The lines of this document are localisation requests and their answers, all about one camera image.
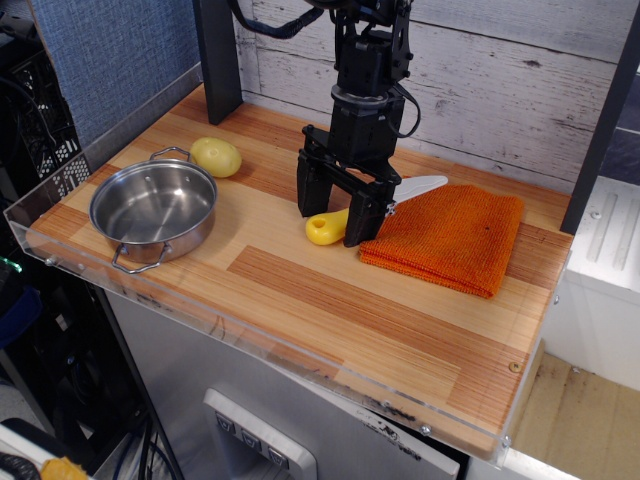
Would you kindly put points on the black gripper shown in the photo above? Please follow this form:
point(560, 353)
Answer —
point(353, 154)

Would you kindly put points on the yellow handled white toy knife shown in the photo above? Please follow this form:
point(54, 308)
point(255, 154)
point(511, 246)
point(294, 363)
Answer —
point(330, 227)

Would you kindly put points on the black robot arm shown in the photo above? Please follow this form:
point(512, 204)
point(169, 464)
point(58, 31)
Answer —
point(372, 57)

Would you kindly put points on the stainless steel pot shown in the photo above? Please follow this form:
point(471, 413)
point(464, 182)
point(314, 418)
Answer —
point(155, 211)

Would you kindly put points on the yellow toy potato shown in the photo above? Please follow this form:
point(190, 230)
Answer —
point(219, 157)

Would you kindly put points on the folded orange cloth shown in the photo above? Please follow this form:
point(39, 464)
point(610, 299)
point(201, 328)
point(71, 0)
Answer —
point(457, 236)

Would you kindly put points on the silver toy fridge cabinet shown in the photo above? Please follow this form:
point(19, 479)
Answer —
point(232, 406)

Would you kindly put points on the white aluminium side unit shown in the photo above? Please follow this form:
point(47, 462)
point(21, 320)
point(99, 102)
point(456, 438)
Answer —
point(593, 321)

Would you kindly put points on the clear acrylic table guard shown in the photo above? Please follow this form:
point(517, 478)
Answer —
point(357, 364)

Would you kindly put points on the black plastic crate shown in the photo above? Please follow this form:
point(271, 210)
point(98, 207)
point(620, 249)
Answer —
point(45, 123)

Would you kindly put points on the yellow object bottom left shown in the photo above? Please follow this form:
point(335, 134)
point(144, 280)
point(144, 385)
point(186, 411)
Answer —
point(62, 469)

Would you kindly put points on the dark left frame post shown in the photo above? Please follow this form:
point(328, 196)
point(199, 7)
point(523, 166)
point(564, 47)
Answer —
point(218, 56)

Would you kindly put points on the dark frame post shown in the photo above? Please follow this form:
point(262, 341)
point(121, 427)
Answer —
point(218, 56)
point(612, 108)

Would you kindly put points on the dark right frame post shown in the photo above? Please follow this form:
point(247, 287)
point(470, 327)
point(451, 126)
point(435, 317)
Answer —
point(612, 108)

